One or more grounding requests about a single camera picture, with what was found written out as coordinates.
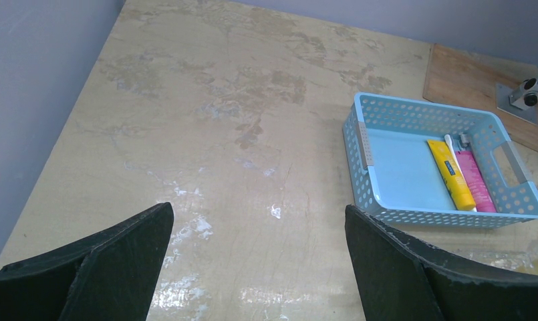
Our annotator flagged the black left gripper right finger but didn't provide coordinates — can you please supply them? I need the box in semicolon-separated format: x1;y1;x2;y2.
345;205;538;320

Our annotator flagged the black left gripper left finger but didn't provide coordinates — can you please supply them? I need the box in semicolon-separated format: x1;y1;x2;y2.
0;203;174;320

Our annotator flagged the pink toothpaste tube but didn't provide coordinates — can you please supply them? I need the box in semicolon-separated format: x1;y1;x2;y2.
455;150;497;213

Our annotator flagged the light blue perforated basket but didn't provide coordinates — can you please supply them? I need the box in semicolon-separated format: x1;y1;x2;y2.
343;92;538;228

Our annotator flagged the white toothbrush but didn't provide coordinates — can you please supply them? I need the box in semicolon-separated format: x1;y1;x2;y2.
444;134;463;175

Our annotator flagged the grey metal camera mount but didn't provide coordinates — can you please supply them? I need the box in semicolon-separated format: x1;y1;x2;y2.
495;77;538;125

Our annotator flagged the wooden board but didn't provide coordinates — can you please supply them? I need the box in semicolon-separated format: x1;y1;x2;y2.
422;44;538;152

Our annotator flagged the grey toothbrush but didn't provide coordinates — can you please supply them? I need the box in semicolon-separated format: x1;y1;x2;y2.
458;133;471;151

